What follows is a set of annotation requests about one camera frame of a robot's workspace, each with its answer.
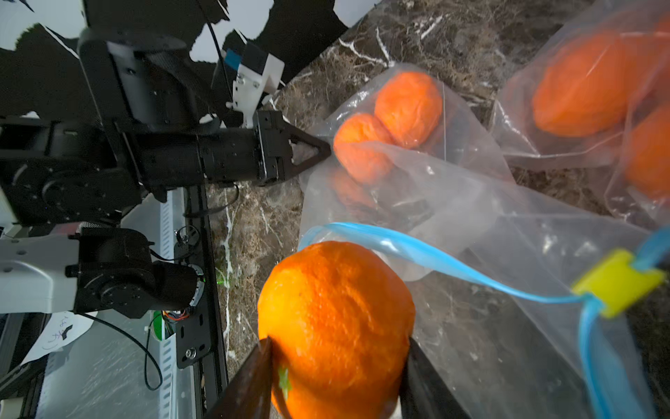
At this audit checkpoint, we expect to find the orange in bag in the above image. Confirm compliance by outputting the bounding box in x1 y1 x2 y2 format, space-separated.
333 113 395 185
328 168 376 210
374 72 443 149

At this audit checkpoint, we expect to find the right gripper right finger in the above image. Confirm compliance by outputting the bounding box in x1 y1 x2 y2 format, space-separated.
400 338 470 419

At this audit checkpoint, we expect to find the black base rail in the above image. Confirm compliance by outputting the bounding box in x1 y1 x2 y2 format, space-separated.
171 187 228 405

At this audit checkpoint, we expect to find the white slotted cable duct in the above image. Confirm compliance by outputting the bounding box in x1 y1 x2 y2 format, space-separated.
155 190 197 418

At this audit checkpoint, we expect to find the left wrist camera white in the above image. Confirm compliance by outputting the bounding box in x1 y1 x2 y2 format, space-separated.
222 42 285 128

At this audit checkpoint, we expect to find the orange taken from bag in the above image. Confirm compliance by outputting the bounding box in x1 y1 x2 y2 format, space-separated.
258 241 415 418

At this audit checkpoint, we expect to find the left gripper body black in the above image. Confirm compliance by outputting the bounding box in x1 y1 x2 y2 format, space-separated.
255 110 292 186

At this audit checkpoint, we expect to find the far bag orange bottom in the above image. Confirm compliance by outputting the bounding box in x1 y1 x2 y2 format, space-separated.
626 103 669 199

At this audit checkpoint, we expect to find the clear zip-top bag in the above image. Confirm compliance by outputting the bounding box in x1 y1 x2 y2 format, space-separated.
299 82 669 418
492 1 669 228

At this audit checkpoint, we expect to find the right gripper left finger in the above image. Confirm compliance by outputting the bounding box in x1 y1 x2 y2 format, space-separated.
204 338 273 419

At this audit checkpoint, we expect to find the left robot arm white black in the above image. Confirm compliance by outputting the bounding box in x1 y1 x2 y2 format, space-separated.
1 28 332 319

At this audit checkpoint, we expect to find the far bag orange right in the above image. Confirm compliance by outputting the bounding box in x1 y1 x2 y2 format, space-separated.
532 31 630 138

